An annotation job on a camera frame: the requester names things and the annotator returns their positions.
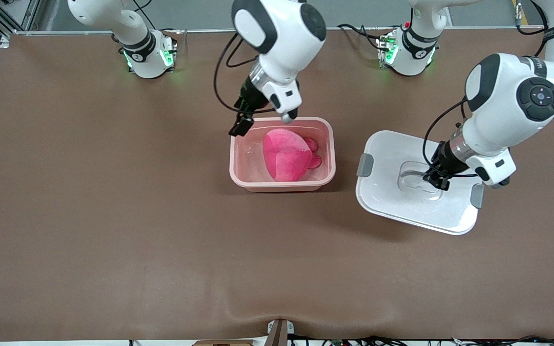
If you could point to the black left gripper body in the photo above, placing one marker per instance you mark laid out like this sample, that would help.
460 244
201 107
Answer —
446 161

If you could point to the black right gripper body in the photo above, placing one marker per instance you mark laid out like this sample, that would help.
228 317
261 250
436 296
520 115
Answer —
249 96

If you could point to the white box lid grey clips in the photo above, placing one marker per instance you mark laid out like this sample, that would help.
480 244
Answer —
402 206

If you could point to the pink plush toy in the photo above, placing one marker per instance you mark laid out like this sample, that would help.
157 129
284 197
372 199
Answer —
286 156

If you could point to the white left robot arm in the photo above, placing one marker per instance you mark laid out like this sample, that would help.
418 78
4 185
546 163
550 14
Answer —
508 110

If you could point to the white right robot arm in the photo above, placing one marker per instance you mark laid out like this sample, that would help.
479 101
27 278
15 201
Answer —
282 43

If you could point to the pink plastic box base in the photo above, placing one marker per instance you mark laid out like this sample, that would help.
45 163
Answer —
245 168

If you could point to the brown table mat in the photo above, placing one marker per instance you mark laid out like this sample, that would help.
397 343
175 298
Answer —
161 240

